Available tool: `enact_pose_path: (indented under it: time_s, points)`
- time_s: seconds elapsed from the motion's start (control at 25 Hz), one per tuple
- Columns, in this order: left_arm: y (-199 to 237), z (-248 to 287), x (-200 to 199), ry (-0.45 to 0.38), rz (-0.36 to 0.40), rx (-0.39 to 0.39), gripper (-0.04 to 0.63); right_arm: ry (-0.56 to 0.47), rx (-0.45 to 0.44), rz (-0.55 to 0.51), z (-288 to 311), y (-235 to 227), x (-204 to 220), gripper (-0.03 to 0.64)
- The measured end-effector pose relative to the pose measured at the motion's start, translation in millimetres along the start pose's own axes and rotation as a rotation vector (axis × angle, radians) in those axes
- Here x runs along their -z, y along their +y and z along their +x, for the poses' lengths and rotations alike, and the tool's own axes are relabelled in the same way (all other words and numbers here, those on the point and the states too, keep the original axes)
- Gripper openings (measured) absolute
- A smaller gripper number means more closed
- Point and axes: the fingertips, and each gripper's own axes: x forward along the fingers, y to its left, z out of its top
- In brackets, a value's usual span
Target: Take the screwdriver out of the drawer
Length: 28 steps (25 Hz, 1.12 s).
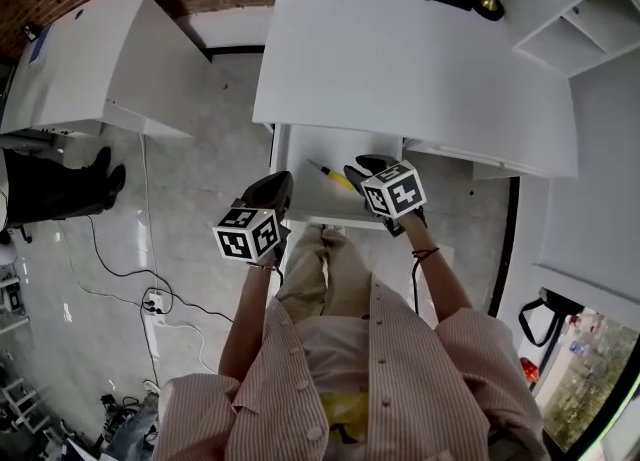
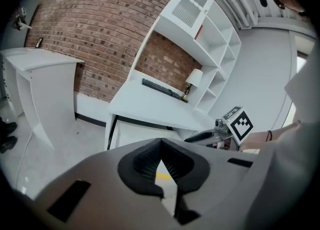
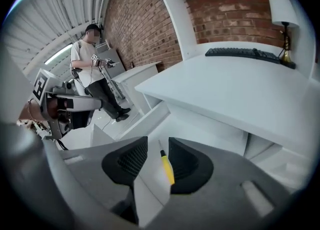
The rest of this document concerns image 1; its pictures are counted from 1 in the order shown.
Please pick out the person's white yellow inner shirt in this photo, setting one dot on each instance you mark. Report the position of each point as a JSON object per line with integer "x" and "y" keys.
{"x": 335, "y": 349}

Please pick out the person's left forearm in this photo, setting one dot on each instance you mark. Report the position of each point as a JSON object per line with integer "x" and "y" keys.
{"x": 245, "y": 319}

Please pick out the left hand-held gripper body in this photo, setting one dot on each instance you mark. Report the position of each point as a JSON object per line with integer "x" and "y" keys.
{"x": 245, "y": 236}

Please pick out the plain white side desk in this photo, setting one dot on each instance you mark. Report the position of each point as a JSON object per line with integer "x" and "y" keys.
{"x": 100, "y": 64}

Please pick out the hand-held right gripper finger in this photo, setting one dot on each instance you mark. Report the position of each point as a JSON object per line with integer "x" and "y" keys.
{"x": 354, "y": 176}
{"x": 372, "y": 163}

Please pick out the small black photo frame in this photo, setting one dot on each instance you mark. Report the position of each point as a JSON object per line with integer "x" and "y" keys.
{"x": 30, "y": 31}

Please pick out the white power strip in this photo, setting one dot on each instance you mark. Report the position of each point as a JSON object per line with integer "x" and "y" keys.
{"x": 154, "y": 303}

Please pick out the white desk with hutch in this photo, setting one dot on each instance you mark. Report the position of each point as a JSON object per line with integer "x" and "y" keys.
{"x": 400, "y": 64}

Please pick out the red jar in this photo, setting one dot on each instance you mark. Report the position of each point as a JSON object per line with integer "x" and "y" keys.
{"x": 530, "y": 371}

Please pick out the person's beige trousers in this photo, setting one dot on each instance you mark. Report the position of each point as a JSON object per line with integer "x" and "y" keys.
{"x": 325, "y": 274}

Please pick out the window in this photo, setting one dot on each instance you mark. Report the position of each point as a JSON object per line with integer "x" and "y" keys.
{"x": 590, "y": 379}

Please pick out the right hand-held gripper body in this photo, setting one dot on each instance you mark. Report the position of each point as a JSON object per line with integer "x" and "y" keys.
{"x": 395, "y": 191}

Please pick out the person's striped pink shirt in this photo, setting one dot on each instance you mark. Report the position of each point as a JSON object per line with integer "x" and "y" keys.
{"x": 425, "y": 374}

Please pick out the white desk hutch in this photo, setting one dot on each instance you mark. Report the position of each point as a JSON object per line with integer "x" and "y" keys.
{"x": 575, "y": 34}

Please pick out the blue book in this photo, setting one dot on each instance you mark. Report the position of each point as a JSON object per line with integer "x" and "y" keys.
{"x": 40, "y": 46}

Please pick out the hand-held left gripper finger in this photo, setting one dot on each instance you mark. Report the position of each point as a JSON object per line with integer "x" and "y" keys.
{"x": 285, "y": 194}
{"x": 255, "y": 194}

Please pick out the person's right forearm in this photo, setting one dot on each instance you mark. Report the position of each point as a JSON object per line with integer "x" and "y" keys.
{"x": 440, "y": 284}

